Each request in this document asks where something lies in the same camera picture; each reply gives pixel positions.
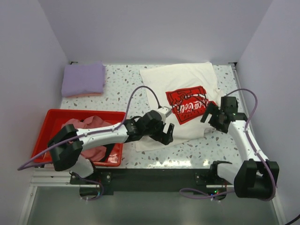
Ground white t-shirt red print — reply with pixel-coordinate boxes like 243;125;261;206
140;62;223;147

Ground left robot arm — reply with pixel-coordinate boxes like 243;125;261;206
48;106;174;184

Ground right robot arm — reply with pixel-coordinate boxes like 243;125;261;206
201;96;279;201

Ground black garment in bin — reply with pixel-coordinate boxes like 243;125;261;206
100;143;115;162

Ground pink t-shirt in bin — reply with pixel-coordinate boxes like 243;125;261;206
61;116;121;163

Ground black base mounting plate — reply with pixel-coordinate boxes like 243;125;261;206
70;168;233;198

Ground folded purple t-shirt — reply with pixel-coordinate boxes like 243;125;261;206
61;61;106;97

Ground red plastic bin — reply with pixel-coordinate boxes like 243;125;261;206
31;109;125;167

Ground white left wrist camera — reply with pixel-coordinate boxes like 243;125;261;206
156;106;172;118

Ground aluminium frame rail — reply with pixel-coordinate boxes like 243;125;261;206
30;168;71;187

